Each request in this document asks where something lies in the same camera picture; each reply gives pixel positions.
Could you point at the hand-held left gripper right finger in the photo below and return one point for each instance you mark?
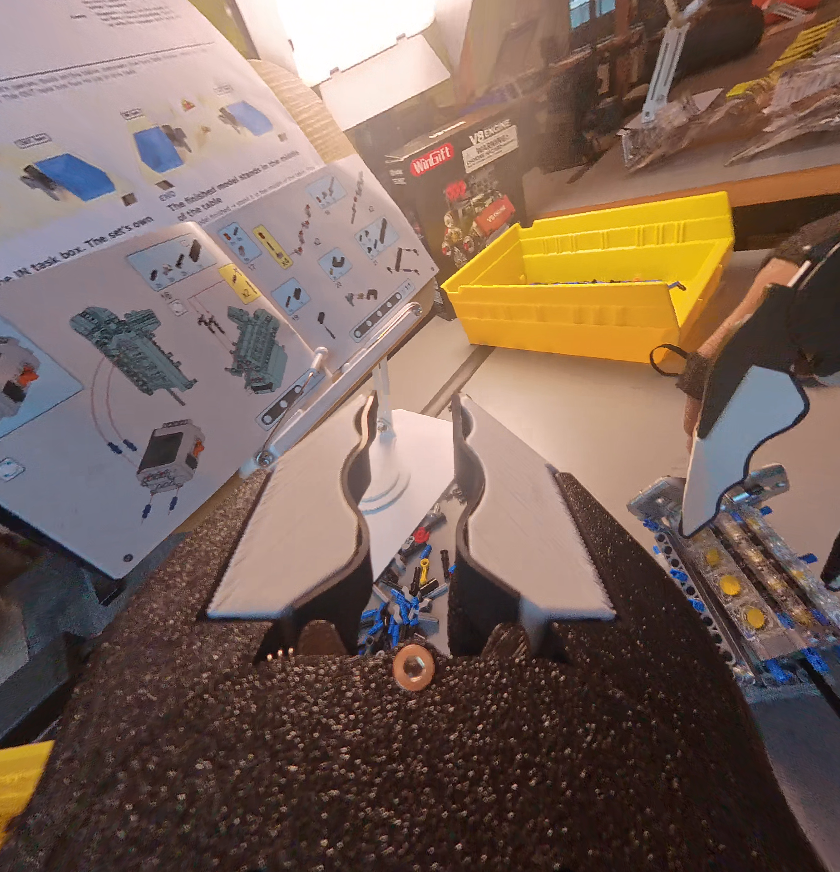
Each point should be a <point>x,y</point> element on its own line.
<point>529,538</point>

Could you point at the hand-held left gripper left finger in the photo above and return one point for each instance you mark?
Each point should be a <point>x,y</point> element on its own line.
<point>291,538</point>

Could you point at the grey brick engine model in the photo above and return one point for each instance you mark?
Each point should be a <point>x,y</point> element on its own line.
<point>747,586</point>

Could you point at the person's right hand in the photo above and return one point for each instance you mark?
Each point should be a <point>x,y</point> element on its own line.
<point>747,307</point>

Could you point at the white booklet stand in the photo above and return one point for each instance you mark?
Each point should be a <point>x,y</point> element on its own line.
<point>393,470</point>

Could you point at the pile of colourful brick parts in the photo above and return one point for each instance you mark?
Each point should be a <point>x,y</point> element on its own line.
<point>407,600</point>

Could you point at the clear plastic parts bags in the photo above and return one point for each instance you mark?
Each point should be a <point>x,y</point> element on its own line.
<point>788,96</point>

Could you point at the yellow plastic bin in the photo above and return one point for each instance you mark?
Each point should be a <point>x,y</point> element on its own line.
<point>584,293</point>

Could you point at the instruction booklet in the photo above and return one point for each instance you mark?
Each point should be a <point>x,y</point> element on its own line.
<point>148,273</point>

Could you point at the black product box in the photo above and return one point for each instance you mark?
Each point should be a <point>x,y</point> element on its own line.
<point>461,191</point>

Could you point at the yellow plastic crate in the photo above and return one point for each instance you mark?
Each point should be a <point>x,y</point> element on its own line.
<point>12,804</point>

